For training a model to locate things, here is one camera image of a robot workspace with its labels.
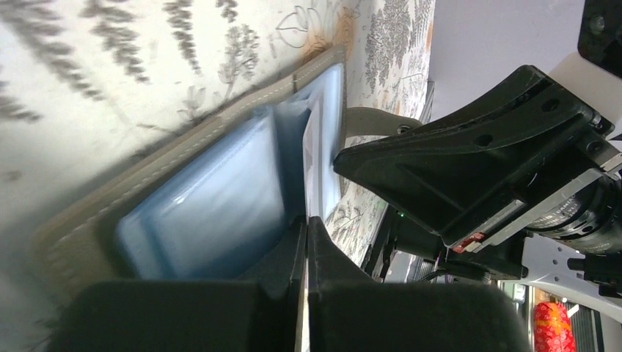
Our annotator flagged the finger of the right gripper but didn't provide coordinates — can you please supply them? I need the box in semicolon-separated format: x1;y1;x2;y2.
334;65;594;246

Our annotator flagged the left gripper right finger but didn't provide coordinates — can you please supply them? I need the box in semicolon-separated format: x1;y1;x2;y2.
307;216;530;352

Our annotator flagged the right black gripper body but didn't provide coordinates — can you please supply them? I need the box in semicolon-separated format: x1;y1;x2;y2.
379;112;621;279

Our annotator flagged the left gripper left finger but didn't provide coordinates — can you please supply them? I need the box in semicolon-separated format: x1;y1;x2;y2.
48;216;307;351

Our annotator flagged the grey leather card holder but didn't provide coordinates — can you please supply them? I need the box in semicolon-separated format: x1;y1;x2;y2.
29;46;419;302

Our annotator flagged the white card edge-on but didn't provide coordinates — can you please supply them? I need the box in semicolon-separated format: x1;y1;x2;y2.
301;99;326;352

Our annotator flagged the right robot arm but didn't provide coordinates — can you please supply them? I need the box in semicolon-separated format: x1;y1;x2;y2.
334;65;621;320

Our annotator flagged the floral table mat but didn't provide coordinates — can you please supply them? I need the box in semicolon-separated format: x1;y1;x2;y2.
1;1;436;351

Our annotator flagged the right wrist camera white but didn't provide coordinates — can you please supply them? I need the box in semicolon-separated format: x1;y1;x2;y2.
549;0;622;142

